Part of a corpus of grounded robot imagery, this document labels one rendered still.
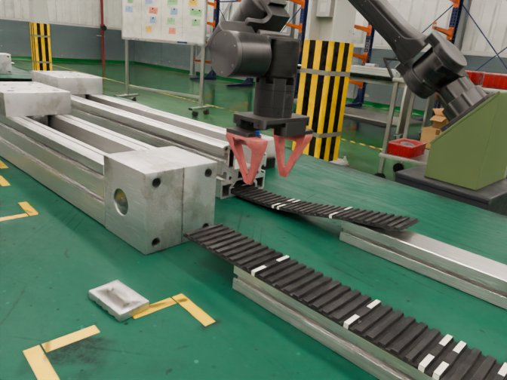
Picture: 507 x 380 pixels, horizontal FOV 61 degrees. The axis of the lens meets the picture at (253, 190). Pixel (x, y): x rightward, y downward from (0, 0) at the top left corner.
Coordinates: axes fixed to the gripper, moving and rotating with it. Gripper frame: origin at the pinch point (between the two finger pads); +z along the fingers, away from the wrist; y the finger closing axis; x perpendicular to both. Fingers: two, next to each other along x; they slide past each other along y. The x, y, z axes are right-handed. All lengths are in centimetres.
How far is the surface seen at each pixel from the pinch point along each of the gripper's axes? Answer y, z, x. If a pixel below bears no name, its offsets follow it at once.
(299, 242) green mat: 6.6, 4.5, 12.7
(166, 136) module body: 5.3, -2.6, -19.2
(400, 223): -0.2, 0.3, 22.0
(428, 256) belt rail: 1.6, 2.2, 26.6
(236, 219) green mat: 8.2, 4.5, 2.5
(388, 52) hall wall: -773, -27, -404
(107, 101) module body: -1, -3, -53
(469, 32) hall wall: -765, -69, -255
